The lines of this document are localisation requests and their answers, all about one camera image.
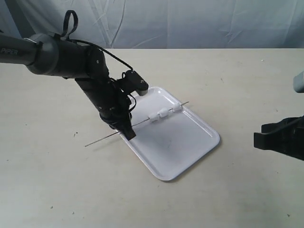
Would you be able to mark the white marshmallow handle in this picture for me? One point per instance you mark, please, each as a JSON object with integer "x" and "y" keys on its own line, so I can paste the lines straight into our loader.
{"x": 153, "y": 117}

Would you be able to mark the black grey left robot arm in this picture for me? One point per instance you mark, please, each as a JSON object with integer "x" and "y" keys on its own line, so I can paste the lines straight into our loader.
{"x": 74, "y": 59}

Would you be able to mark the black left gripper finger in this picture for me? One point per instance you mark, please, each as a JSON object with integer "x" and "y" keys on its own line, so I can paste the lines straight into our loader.
{"x": 125, "y": 127}

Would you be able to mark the thin metal skewer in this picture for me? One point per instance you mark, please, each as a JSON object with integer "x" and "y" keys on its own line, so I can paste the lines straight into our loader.
{"x": 117, "y": 132}

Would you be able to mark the grey-white backdrop curtain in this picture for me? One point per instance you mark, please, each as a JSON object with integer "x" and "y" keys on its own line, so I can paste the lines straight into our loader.
{"x": 163, "y": 23}

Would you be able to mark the white marshmallow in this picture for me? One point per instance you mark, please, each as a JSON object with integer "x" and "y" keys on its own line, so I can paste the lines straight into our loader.
{"x": 177, "y": 107}
{"x": 163, "y": 112}

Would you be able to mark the white rectangular plastic tray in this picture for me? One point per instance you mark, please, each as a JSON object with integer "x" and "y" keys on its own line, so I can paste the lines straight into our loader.
{"x": 169, "y": 146}

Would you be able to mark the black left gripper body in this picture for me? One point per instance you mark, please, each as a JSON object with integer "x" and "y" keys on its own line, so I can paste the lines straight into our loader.
{"x": 115, "y": 111}

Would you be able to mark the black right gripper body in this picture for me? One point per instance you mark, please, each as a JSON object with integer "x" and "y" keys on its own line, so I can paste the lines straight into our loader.
{"x": 285, "y": 137}

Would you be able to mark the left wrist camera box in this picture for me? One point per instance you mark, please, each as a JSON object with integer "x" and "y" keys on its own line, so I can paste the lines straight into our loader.
{"x": 131, "y": 81}

